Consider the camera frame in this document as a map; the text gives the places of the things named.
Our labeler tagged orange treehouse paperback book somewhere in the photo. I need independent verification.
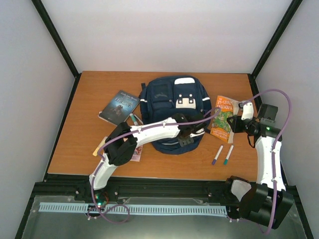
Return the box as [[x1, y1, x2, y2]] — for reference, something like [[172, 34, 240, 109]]
[[210, 96, 239, 144]]

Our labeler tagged navy blue student backpack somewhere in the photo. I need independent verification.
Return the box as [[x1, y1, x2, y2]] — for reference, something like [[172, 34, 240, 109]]
[[139, 75, 212, 155]]

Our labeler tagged dark blue Wuthering Heights book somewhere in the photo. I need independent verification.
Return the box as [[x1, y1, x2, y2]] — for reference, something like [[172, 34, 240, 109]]
[[98, 90, 140, 125]]

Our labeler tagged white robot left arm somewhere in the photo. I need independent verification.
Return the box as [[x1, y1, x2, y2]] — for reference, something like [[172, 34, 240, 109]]
[[86, 114, 210, 201]]

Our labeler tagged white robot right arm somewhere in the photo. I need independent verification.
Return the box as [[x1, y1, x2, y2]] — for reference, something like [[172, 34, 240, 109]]
[[227, 102, 294, 229]]

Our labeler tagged purple capped white marker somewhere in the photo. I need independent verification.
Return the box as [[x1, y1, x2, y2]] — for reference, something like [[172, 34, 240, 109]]
[[212, 145, 223, 165]]

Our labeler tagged green capped white marker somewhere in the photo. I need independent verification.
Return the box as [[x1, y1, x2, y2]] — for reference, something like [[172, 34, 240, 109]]
[[223, 144, 234, 165]]

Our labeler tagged white green glue stick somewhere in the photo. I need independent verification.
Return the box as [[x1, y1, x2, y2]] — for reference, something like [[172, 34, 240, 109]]
[[130, 113, 139, 125]]

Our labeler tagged yellow highlighter pen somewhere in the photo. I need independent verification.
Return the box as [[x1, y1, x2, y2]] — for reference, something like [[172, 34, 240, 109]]
[[93, 136, 107, 157]]

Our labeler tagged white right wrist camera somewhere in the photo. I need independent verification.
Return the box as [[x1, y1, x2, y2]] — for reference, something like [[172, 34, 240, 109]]
[[238, 101, 254, 120]]

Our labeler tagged light blue slotted cable duct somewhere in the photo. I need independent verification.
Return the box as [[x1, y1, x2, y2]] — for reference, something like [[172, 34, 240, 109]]
[[38, 202, 227, 217]]

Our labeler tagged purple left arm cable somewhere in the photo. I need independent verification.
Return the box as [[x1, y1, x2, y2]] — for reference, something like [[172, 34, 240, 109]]
[[91, 108, 221, 224]]

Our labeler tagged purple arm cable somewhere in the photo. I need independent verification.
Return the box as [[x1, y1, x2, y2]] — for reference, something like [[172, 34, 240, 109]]
[[91, 108, 221, 224], [236, 89, 293, 235]]

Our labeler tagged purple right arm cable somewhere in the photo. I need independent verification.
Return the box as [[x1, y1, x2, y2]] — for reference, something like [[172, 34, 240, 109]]
[[236, 89, 293, 235]]

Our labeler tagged black frame post right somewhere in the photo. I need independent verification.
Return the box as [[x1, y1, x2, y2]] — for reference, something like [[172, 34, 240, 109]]
[[251, 0, 304, 78]]

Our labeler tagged black frame post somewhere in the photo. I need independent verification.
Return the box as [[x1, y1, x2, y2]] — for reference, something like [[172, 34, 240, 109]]
[[251, 0, 304, 78], [31, 0, 82, 78]]

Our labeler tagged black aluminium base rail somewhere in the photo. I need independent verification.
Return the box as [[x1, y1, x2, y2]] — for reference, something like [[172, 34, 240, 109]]
[[31, 174, 239, 205]]

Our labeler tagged black frame post left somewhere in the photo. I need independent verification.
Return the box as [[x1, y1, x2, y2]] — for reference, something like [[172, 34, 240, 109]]
[[31, 0, 82, 78]]

